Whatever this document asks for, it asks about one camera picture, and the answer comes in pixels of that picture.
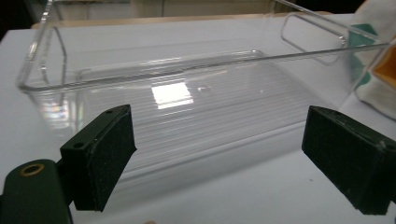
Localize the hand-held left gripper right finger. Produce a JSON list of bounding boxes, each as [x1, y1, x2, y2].
[[301, 105, 396, 217]]

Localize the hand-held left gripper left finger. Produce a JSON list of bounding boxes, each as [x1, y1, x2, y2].
[[60, 104, 137, 213]]

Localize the clear plastic storage bin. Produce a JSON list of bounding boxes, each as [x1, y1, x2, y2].
[[16, 0, 396, 194]]

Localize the white teal snack bag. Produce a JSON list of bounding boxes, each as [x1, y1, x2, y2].
[[347, 0, 396, 120]]

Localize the beige wooden desk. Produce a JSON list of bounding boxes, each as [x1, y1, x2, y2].
[[31, 0, 332, 30]]

